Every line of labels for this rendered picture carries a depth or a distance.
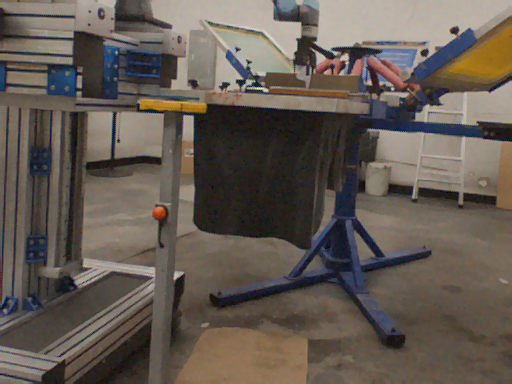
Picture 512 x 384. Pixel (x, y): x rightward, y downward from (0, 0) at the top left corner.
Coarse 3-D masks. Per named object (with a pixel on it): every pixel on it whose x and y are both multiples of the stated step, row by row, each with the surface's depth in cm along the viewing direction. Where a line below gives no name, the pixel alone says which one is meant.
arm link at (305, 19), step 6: (306, 0) 205; (312, 0) 204; (300, 6) 205; (306, 6) 205; (312, 6) 204; (318, 6) 206; (300, 12) 204; (306, 12) 204; (312, 12) 204; (318, 12) 206; (300, 18) 205; (306, 18) 205; (312, 18) 204; (318, 18) 207; (300, 24) 208; (306, 24) 205; (312, 24) 205; (318, 24) 207
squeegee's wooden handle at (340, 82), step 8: (272, 72) 213; (280, 72) 212; (288, 72) 211; (296, 72) 210; (272, 80) 213; (280, 80) 212; (288, 80) 210; (296, 80) 209; (312, 80) 207; (320, 80) 206; (328, 80) 205; (336, 80) 203; (344, 80) 202; (352, 80) 201; (304, 88) 208; (312, 88) 207; (320, 88) 206; (328, 88) 205; (336, 88) 203; (344, 88) 202; (352, 88) 201
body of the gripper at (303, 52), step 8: (296, 40) 208; (304, 40) 207; (312, 40) 207; (304, 48) 208; (296, 56) 208; (304, 56) 206; (312, 56) 205; (296, 64) 208; (304, 64) 207; (312, 64) 206
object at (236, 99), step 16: (192, 96) 154; (208, 96) 152; (224, 96) 151; (240, 96) 149; (256, 96) 147; (272, 96) 145; (288, 96) 144; (336, 112) 140; (352, 112) 158; (368, 112) 182
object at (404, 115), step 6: (402, 102) 252; (390, 108) 254; (396, 108) 255; (402, 108) 252; (408, 108) 260; (414, 108) 257; (420, 108) 287; (360, 114) 315; (366, 114) 313; (390, 114) 254; (396, 114) 255; (402, 114) 257; (408, 114) 262; (414, 114) 283
